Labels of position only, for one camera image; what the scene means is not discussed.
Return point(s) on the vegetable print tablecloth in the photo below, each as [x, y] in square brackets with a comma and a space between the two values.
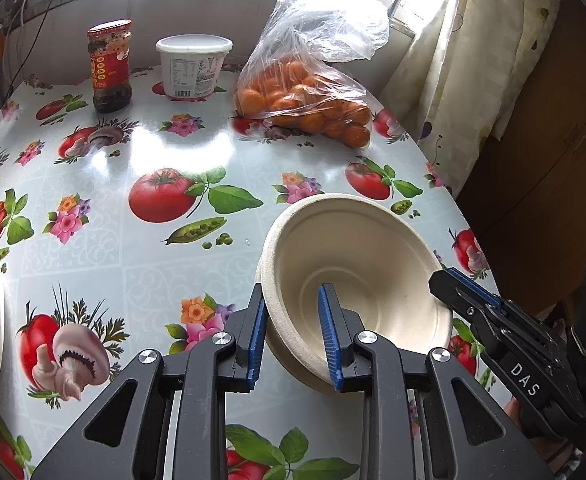
[123, 270]

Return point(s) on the cream patterned curtain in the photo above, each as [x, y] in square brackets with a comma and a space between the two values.
[473, 60]

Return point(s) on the person's right hand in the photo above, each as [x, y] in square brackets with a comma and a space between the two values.
[515, 412]

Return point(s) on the white plastic tub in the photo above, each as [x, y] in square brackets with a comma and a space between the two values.
[193, 67]

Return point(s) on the red-lid sauce jar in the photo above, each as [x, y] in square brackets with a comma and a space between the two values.
[109, 65]

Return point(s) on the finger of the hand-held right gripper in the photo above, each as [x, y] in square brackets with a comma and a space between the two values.
[448, 291]
[473, 285]

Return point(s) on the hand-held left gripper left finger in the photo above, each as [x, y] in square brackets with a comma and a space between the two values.
[258, 340]

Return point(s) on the beige paper bowl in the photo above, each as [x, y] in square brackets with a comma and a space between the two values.
[373, 260]
[298, 365]

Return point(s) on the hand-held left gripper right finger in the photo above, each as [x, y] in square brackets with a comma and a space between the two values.
[329, 340]

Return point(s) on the plastic bag of oranges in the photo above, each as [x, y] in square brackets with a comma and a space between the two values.
[303, 90]

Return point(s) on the wooden cabinet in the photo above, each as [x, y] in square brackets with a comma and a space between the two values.
[548, 160]

